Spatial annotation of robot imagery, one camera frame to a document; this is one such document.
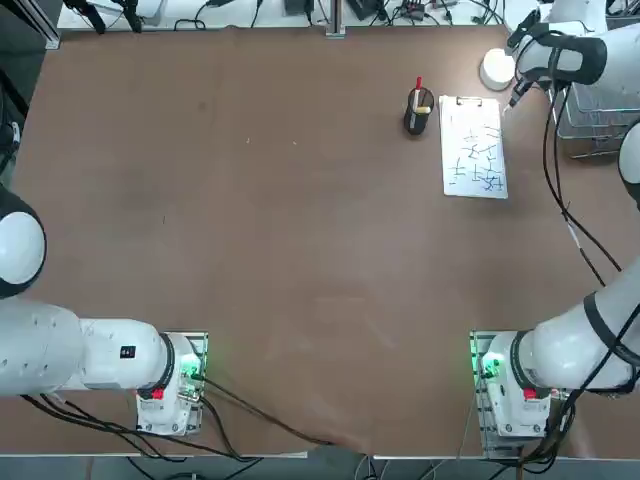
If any white A4 paper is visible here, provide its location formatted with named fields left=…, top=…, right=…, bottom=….
left=440, top=98, right=509, bottom=200

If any black mesh pen holder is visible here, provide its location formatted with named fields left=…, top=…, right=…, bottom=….
left=402, top=85, right=435, bottom=137

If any white clipboard with metal clip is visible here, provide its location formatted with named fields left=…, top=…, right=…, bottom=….
left=438, top=94, right=510, bottom=201

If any white round desk lamp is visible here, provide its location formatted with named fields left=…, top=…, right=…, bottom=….
left=479, top=48, right=517, bottom=92

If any dark grey power adapter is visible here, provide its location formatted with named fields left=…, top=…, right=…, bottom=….
left=347, top=0, right=387, bottom=22

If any black stand leg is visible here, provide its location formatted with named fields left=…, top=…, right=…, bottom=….
left=115, top=0, right=145, bottom=34
left=63, top=0, right=107, bottom=35

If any black equipment beside table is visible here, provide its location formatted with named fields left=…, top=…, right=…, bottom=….
left=0, top=64, right=24, bottom=174

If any black cable with white tag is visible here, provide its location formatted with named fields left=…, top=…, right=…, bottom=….
left=542, top=87, right=609, bottom=286

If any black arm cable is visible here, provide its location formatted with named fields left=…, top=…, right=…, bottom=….
left=549, top=87, right=624, bottom=274

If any aluminium profile post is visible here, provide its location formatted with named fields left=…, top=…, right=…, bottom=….
left=324, top=0, right=347, bottom=39

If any black cable across table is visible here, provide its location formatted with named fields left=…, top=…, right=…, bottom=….
left=192, top=372, right=351, bottom=448

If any aluminium frame profile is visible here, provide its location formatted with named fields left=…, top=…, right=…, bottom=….
left=14, top=0, right=62, bottom=50

